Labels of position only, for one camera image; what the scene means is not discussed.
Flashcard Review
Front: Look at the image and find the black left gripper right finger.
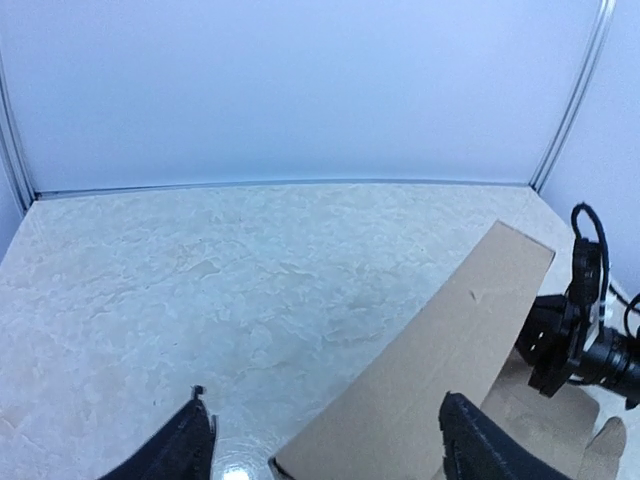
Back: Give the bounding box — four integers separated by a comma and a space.
438, 392, 575, 479

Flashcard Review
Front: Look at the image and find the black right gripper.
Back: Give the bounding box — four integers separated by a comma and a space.
515, 294, 596, 398

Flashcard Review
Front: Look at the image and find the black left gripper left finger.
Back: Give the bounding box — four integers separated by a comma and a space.
102, 385, 218, 480

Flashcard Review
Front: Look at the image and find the brown cardboard box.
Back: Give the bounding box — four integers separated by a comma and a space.
270, 222, 627, 479

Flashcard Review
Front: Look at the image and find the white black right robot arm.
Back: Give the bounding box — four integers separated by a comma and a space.
515, 295, 639, 410

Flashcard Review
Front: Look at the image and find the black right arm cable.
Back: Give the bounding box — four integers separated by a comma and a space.
571, 202, 640, 351

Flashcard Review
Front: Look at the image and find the left aluminium frame post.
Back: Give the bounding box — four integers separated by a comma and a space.
1, 68, 36, 215

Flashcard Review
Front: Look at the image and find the aluminium frame post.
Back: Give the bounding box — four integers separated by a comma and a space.
1, 68, 36, 215
528, 0, 617, 195

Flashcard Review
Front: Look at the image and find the right aluminium frame post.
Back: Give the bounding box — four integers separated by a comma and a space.
528, 0, 617, 195

